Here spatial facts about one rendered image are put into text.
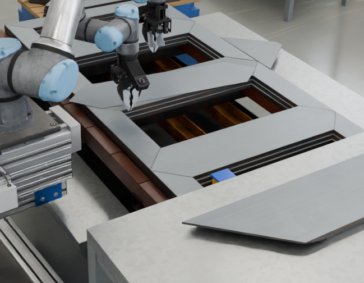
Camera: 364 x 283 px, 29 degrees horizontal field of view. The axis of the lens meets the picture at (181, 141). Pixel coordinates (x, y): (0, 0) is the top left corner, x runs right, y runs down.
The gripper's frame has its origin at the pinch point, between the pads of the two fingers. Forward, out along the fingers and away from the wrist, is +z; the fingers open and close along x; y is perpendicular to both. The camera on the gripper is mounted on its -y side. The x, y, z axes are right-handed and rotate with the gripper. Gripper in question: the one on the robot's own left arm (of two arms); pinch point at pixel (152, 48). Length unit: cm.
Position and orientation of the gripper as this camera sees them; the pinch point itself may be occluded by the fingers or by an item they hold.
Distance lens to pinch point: 270.3
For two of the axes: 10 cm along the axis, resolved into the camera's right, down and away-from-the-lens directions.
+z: -0.4, 8.4, 5.4
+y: 5.4, 4.7, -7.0
